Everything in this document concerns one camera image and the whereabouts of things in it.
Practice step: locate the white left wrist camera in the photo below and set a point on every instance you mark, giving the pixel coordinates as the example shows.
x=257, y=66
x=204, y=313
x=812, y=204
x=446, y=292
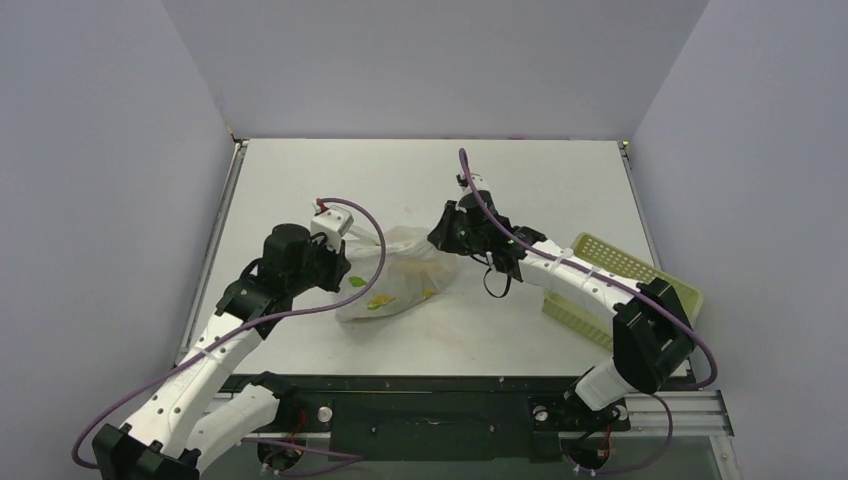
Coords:
x=331, y=223

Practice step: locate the white plastic bag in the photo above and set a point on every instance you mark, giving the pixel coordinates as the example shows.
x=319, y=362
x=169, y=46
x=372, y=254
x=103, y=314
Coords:
x=414, y=270

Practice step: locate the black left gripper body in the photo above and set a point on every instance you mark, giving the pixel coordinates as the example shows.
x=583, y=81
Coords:
x=322, y=269

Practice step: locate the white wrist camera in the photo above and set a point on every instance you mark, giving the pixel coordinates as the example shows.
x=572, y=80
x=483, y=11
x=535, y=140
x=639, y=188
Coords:
x=331, y=223
x=467, y=184

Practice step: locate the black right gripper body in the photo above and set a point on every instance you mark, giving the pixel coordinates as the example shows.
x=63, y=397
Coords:
x=448, y=230

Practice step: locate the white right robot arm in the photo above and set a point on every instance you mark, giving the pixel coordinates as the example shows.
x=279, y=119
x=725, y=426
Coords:
x=649, y=327

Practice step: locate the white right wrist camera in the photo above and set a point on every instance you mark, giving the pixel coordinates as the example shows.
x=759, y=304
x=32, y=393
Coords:
x=467, y=184

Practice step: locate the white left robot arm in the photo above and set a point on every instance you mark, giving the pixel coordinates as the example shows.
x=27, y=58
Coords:
x=168, y=437

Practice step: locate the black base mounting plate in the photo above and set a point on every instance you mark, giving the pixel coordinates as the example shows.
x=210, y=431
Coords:
x=433, y=418

